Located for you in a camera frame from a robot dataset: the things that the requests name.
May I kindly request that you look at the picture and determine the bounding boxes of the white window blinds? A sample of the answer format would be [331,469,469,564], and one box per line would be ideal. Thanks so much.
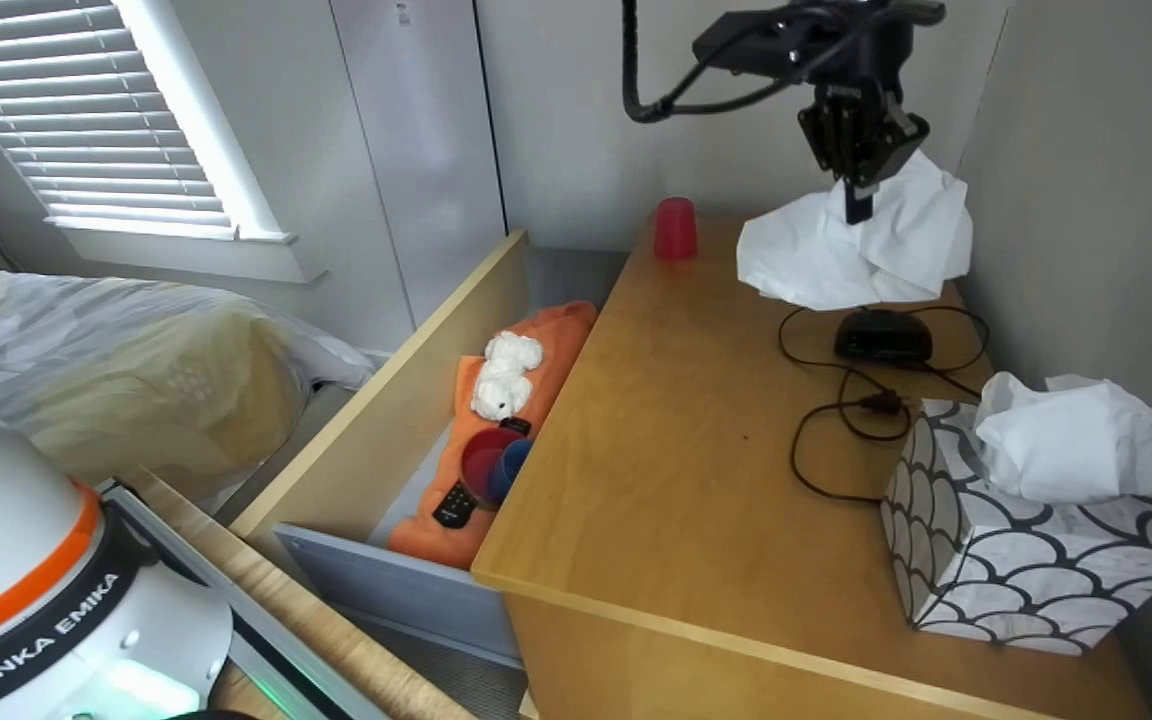
[0,0,283,239]

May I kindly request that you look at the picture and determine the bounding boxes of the patterned tissue box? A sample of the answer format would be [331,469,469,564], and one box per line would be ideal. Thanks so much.
[881,398,1152,656]

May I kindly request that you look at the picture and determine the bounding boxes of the white plush toy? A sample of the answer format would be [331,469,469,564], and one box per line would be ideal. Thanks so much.
[472,330,546,420]

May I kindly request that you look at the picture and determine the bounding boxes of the open wooden drawer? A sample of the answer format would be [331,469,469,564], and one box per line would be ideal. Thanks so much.
[232,232,596,666]

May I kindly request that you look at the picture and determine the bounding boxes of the wooden nightstand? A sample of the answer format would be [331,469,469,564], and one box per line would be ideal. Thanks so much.
[478,216,1149,720]

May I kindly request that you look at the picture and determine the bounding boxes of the red plastic cup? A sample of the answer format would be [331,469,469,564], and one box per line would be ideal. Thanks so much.
[653,196,696,259]

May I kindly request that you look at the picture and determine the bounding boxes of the white tissue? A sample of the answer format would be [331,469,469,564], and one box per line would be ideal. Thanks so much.
[973,371,1152,502]
[737,153,973,311]

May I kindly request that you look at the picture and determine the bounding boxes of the bed with white sheets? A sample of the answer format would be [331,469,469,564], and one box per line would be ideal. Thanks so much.
[0,273,380,502]

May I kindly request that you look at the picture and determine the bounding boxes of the red and blue cups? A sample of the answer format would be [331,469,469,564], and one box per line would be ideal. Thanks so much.
[459,428,532,502]

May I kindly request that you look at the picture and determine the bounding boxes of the white tissue in box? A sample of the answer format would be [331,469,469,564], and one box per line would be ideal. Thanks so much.
[973,371,1152,502]

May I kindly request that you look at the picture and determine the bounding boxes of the black remote control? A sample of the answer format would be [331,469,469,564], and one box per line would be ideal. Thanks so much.
[432,483,478,526]

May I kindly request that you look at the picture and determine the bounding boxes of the white leaning board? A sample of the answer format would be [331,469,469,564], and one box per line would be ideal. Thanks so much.
[331,0,506,319]

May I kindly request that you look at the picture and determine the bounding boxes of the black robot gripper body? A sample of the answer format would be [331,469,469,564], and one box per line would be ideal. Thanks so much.
[802,83,927,185]

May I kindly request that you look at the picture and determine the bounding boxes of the orange cloth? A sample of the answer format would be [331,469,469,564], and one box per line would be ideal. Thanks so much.
[387,301,596,569]

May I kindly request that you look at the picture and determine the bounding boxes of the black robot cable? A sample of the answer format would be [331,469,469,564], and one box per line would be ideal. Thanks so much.
[619,0,820,129]

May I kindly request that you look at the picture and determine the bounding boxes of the wooden bed frame rail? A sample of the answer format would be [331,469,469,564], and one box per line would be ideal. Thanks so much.
[100,476,469,720]

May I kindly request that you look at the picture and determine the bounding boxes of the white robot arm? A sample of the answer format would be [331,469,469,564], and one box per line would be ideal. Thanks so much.
[0,273,377,715]

